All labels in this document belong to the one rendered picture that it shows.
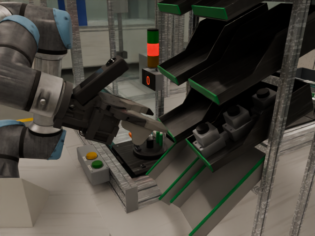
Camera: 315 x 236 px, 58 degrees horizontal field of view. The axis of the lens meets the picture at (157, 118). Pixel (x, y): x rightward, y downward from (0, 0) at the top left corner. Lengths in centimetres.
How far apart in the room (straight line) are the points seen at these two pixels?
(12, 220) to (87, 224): 23
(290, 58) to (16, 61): 49
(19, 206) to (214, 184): 60
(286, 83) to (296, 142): 90
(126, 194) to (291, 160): 79
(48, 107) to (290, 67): 45
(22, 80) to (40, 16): 47
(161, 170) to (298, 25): 59
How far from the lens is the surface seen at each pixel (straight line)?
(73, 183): 120
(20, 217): 105
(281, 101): 63
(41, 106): 52
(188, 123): 80
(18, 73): 52
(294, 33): 60
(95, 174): 107
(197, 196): 83
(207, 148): 67
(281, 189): 122
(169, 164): 94
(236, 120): 67
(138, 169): 104
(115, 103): 54
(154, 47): 121
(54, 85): 52
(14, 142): 110
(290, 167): 137
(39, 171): 132
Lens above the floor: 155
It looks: 24 degrees down
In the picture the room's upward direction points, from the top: straight up
